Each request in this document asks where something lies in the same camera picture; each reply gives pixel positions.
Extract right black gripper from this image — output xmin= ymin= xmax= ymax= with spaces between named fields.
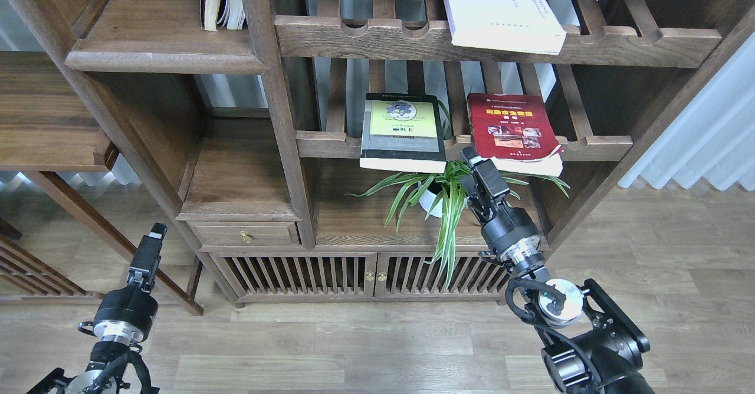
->
xmin=461 ymin=146 xmax=544 ymax=265

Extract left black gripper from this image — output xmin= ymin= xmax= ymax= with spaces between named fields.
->
xmin=78 ymin=223 xmax=168 ymax=343

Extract red cover book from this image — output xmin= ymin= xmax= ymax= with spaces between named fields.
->
xmin=467 ymin=93 xmax=563 ymax=177

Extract white and purple book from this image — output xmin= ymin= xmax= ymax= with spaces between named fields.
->
xmin=443 ymin=0 xmax=566 ymax=55

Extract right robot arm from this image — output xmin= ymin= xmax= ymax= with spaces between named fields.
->
xmin=462 ymin=147 xmax=653 ymax=393

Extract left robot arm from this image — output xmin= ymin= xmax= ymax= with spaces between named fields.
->
xmin=29 ymin=223 xmax=168 ymax=393

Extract upright cream books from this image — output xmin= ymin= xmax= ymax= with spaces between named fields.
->
xmin=201 ymin=0 xmax=245 ymax=31

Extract spider plant in white pot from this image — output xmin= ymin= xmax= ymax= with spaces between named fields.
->
xmin=350 ymin=100 xmax=572 ymax=288

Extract brass drawer knob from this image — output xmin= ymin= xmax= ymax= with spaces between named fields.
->
xmin=239 ymin=232 xmax=254 ymax=244

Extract black and green book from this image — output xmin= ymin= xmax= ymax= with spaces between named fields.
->
xmin=359 ymin=93 xmax=446 ymax=173

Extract brass cabinet door knobs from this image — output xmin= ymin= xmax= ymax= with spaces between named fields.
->
xmin=365 ymin=271 xmax=388 ymax=282

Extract wooden side table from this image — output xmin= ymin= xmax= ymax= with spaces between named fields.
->
xmin=1 ymin=51 xmax=203 ymax=316

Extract dark wooden bookshelf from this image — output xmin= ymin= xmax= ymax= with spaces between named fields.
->
xmin=8 ymin=0 xmax=753 ymax=306

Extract white curtain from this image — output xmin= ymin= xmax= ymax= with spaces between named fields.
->
xmin=618 ymin=36 xmax=754 ymax=191

